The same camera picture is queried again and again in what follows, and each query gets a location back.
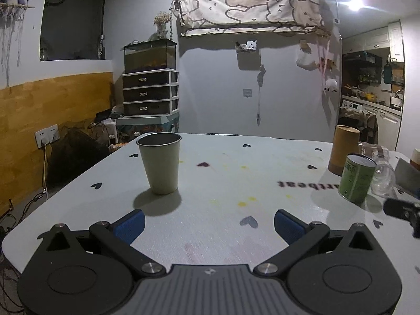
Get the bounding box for dark window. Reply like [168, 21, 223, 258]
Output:
[40, 0, 107, 62]

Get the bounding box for glass aquarium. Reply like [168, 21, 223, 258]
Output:
[124, 38, 178, 73]

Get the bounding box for white wall outlet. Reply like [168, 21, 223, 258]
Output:
[35, 124, 60, 148]

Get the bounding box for green tin can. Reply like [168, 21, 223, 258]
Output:
[339, 153, 377, 203]

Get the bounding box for chair with draped cloth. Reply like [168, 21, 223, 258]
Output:
[338, 108, 379, 145]

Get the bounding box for dark bag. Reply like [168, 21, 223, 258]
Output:
[48, 127, 110, 186]

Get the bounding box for macrame wall hanging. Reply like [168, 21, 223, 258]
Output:
[0, 2, 35, 86]

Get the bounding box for white kitchen cabinet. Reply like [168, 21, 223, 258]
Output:
[343, 20, 405, 64]

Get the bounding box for white power cable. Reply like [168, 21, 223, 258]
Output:
[40, 144, 50, 201]

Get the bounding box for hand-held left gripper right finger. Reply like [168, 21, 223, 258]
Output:
[254, 209, 384, 277]

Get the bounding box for printed blanket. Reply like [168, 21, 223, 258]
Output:
[175, 0, 326, 37]

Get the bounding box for white plastic bag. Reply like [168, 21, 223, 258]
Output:
[296, 46, 318, 70]

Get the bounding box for washing machine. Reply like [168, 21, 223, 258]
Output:
[341, 100, 363, 119]

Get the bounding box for brown cardboard tube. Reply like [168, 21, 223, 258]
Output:
[328, 125, 361, 176]

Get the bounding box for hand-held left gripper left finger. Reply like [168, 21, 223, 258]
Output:
[37, 209, 166, 278]

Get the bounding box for white cup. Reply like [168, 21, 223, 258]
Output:
[136, 133, 182, 195]

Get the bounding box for white plastic drawer unit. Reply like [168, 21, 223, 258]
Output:
[122, 69, 180, 116]

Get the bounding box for heart print tablecloth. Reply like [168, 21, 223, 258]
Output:
[0, 133, 420, 315]

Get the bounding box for grey flat box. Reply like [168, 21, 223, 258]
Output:
[395, 157, 420, 201]

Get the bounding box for clear glass jar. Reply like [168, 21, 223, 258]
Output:
[359, 141, 396, 198]

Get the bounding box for dried flowers in vase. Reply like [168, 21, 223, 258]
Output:
[153, 11, 172, 39]

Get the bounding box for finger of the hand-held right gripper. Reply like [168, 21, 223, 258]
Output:
[383, 198, 414, 220]

